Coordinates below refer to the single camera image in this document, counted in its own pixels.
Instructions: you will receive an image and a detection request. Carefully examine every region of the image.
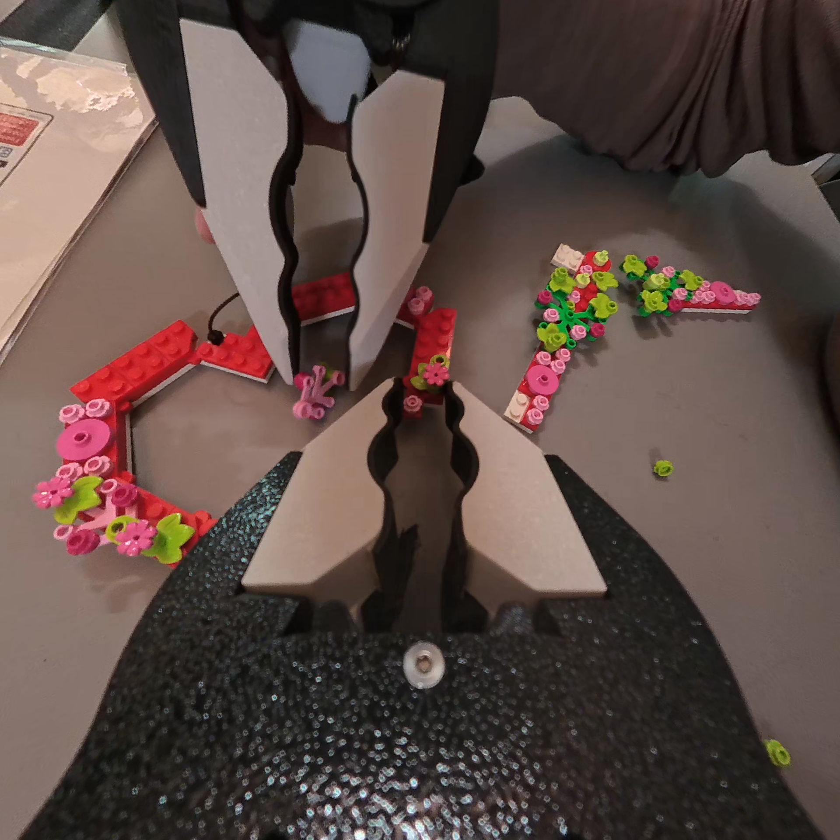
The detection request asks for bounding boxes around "red lego heart frame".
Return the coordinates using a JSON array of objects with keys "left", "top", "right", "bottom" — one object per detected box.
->
[{"left": 31, "top": 269, "right": 458, "bottom": 568}]

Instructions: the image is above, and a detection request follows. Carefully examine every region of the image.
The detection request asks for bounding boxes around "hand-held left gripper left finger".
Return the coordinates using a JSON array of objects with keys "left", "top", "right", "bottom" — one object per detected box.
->
[{"left": 240, "top": 377, "right": 421, "bottom": 632}]

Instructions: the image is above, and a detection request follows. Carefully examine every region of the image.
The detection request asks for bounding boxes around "black mat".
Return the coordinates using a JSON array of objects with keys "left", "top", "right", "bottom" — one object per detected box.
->
[{"left": 0, "top": 0, "right": 119, "bottom": 52}]

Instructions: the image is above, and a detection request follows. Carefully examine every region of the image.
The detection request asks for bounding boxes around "pink lego branch piece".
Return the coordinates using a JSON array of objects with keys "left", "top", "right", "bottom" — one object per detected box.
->
[{"left": 293, "top": 363, "right": 347, "bottom": 421}]

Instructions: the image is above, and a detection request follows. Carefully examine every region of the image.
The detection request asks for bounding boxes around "laminated instruction sheet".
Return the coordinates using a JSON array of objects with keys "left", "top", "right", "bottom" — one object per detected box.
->
[{"left": 0, "top": 36, "right": 158, "bottom": 355}]

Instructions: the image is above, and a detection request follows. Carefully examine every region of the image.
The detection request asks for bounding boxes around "person's right forearm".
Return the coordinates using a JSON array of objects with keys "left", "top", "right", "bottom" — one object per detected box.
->
[{"left": 482, "top": 0, "right": 840, "bottom": 179}]

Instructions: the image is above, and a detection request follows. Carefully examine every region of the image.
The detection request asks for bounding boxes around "lego segment with green stems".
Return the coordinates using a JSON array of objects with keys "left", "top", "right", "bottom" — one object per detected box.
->
[{"left": 504, "top": 244, "right": 621, "bottom": 434}]

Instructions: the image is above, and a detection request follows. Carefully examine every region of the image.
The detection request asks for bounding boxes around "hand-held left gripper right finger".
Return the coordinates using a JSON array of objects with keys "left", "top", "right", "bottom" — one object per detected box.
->
[{"left": 443, "top": 381, "right": 608, "bottom": 634}]

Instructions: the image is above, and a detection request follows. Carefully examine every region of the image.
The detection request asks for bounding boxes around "pointed lego flower segment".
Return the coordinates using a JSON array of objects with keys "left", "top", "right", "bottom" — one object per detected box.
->
[{"left": 620, "top": 252, "right": 762, "bottom": 318}]

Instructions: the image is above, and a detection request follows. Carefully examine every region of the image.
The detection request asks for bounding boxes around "black lego string loop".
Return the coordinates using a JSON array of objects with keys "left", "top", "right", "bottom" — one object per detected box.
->
[{"left": 206, "top": 294, "right": 240, "bottom": 345}]

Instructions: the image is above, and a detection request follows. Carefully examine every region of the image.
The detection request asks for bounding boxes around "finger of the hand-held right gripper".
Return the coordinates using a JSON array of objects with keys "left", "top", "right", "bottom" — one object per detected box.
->
[
  {"left": 344, "top": 67, "right": 444, "bottom": 392},
  {"left": 178, "top": 18, "right": 306, "bottom": 387}
]

